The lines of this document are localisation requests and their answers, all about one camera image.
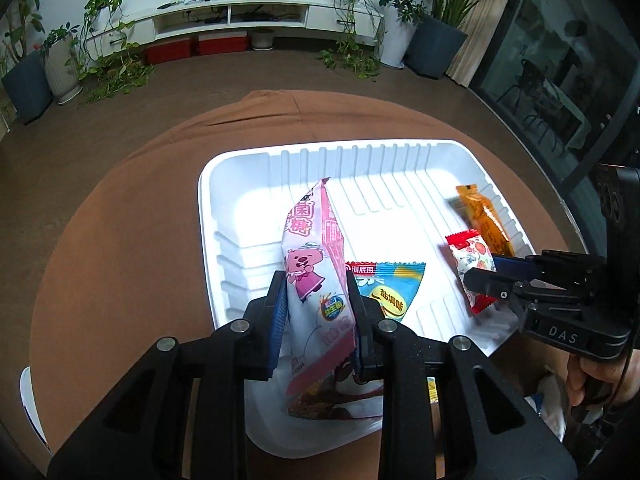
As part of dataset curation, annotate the red white small snack packet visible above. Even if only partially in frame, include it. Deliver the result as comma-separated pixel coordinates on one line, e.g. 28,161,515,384
445,229,496,315

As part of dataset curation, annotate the orange snack bar packet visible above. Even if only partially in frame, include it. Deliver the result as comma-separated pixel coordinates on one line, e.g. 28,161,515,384
456,184,515,257

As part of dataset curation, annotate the teal cartoon snack packet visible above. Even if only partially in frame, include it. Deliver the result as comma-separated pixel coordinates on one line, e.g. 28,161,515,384
346,261,425,321

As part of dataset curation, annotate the pink candy bag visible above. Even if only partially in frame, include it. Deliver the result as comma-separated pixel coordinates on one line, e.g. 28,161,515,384
281,179,356,396

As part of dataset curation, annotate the long white snack bag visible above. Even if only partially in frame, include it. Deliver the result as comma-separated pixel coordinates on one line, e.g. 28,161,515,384
525,375,567,442

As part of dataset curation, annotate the person's right hand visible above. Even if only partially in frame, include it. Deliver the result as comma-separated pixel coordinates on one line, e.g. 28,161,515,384
566,350,639,406

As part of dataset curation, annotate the white plastic tray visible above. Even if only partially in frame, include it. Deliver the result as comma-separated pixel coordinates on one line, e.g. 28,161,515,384
196,138,537,460

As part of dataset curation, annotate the white round stool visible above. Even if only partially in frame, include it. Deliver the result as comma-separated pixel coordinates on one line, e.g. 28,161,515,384
18,366,51,452

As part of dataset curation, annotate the tall plant in blue pot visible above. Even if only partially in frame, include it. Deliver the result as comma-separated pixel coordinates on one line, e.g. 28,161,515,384
405,0,480,79

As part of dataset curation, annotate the beige curtain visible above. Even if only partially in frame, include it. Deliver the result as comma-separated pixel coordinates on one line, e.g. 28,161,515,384
447,0,508,88

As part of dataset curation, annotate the trailing pothos plant right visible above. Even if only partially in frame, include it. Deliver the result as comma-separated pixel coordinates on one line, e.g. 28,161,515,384
319,0,380,79

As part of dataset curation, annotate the trailing pothos plant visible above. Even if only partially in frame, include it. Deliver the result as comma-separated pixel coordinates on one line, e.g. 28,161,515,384
319,0,380,79
77,0,153,104

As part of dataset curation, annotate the plant in tall white pot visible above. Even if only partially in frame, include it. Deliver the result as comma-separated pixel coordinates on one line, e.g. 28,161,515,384
378,0,426,70

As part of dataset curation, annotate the trailing pothos plant left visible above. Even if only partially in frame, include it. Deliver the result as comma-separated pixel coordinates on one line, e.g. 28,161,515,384
77,0,153,104

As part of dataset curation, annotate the left plant in blue pot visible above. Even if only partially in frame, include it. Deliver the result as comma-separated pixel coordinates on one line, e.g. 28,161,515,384
1,0,52,125

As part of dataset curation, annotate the left red storage box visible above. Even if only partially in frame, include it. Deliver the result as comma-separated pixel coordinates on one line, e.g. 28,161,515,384
143,36,194,65

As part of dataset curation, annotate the red storage box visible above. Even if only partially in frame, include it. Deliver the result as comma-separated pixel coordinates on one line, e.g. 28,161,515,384
143,36,194,65
198,30,248,55

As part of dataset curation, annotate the right red storage box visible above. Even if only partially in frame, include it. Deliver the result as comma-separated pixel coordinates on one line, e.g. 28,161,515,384
198,30,248,55

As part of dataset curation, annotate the plant in white ribbed pot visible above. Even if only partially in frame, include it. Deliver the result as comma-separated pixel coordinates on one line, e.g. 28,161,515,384
40,22,82,105

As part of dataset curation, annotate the white tv console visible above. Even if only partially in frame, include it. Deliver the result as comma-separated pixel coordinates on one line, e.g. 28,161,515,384
81,0,386,59

